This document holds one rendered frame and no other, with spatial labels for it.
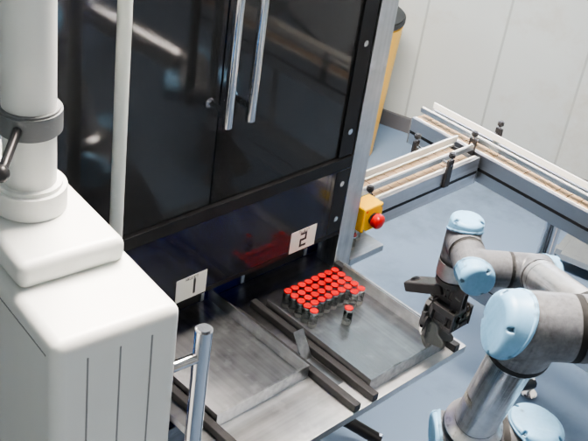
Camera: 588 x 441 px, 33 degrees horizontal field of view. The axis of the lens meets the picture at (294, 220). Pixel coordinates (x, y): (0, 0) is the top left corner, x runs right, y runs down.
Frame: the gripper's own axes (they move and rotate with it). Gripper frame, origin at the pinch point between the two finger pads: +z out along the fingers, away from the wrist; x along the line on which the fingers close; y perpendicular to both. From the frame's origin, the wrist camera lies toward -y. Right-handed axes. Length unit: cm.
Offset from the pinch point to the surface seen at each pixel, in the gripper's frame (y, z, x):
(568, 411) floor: -6, 92, 115
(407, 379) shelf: 3.5, 3.6, -9.8
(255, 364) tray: -19.6, 3.4, -34.6
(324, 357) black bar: -11.1, 1.6, -22.0
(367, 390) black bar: 2.2, 1.6, -21.9
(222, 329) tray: -33.0, 3.5, -32.8
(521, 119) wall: -127, 65, 245
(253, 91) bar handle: -31, -58, -35
